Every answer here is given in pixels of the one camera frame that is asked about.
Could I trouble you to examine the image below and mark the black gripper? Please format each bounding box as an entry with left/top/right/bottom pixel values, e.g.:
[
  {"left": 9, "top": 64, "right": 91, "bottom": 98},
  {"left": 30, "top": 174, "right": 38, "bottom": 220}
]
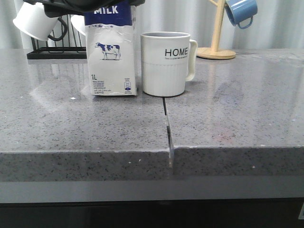
[{"left": 23, "top": 0, "right": 146, "bottom": 18}]

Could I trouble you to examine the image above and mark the white blue milk carton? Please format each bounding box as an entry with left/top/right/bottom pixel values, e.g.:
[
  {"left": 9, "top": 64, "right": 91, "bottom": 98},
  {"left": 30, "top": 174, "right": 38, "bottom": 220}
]
[{"left": 84, "top": 0, "right": 137, "bottom": 96}]

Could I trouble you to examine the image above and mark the cream HOME cup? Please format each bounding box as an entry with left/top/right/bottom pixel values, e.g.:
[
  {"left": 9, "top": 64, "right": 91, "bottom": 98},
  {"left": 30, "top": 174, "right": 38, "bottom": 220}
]
[{"left": 141, "top": 31, "right": 198, "bottom": 97}]

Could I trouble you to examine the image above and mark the left white hanging mug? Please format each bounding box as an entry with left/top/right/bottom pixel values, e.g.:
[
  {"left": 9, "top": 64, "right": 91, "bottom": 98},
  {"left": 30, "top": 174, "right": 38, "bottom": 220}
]
[{"left": 13, "top": 2, "right": 68, "bottom": 41}]

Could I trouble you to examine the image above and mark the white hanging mug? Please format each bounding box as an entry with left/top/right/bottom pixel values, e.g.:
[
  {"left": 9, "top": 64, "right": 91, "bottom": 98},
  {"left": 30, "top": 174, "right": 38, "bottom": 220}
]
[
  {"left": 13, "top": 2, "right": 68, "bottom": 41},
  {"left": 71, "top": 15, "right": 86, "bottom": 36}
]

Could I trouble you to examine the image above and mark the right white hanging mug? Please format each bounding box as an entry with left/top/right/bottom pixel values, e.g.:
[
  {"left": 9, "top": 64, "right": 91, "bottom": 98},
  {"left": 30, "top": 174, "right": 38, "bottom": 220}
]
[{"left": 71, "top": 15, "right": 86, "bottom": 36}]

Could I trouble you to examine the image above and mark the wooden mug tree stand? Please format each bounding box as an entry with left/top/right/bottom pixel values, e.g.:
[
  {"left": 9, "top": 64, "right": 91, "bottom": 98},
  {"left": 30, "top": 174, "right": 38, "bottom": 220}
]
[{"left": 197, "top": 0, "right": 236, "bottom": 60}]

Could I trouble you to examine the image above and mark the blue enamel mug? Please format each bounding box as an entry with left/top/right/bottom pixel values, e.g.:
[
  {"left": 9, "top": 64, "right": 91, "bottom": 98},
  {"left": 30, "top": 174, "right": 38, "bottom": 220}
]
[{"left": 225, "top": 0, "right": 258, "bottom": 29}]

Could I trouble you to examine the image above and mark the black wire mug rack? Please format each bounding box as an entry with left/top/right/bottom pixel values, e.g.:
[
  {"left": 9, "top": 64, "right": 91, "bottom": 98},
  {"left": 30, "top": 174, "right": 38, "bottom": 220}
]
[{"left": 27, "top": 15, "right": 86, "bottom": 60}]

